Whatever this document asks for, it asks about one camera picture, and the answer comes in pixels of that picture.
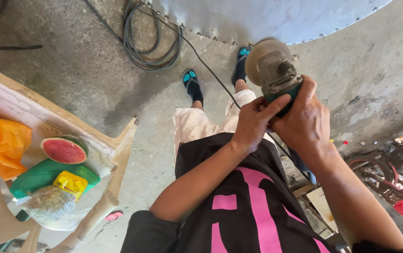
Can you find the person's right hand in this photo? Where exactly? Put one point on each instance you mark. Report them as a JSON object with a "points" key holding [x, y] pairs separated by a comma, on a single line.
{"points": [[307, 119]]}

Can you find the person's left hand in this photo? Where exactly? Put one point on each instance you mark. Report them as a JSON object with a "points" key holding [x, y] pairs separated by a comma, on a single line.
{"points": [[252, 123]]}

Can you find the person's right fingers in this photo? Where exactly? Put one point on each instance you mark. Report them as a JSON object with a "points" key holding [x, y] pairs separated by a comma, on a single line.
{"points": [[305, 93]]}

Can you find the green angle grinder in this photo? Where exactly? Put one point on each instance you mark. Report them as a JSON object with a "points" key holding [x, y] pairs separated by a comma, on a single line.
{"points": [[273, 72]]}

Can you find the blue and black sandal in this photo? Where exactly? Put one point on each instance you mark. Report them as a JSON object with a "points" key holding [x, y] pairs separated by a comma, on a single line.
{"points": [[240, 65], [192, 86]]}

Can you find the large round metal sheet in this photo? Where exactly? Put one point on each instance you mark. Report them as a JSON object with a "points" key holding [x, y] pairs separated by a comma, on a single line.
{"points": [[268, 17]]}

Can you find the white shorts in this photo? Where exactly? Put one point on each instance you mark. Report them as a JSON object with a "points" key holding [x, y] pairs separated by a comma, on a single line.
{"points": [[196, 123]]}

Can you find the wooden board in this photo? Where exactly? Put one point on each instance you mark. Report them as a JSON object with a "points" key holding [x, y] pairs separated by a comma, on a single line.
{"points": [[322, 207]]}

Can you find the black shirt with pink print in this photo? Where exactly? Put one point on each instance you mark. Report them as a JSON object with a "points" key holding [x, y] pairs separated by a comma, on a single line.
{"points": [[243, 210]]}

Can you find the beige plastic chair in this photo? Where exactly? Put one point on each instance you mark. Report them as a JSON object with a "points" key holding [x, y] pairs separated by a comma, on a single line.
{"points": [[92, 140]]}

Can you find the pink slipper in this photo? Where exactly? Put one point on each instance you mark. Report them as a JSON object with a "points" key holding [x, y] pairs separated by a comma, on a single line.
{"points": [[113, 215]]}

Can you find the halved watermelon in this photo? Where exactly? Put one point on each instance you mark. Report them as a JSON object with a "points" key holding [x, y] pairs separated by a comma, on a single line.
{"points": [[64, 150]]}

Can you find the yellow snack packet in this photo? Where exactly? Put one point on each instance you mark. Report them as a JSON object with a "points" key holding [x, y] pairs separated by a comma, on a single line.
{"points": [[70, 183]]}

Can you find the green plastic bag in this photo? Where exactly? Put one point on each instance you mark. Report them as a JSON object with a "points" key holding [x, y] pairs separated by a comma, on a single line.
{"points": [[39, 175]]}

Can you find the clear plastic bag with food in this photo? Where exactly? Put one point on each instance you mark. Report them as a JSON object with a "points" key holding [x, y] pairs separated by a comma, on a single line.
{"points": [[50, 207]]}

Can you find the red bicycle frame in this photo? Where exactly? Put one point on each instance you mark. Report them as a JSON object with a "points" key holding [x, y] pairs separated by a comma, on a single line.
{"points": [[394, 172]]}

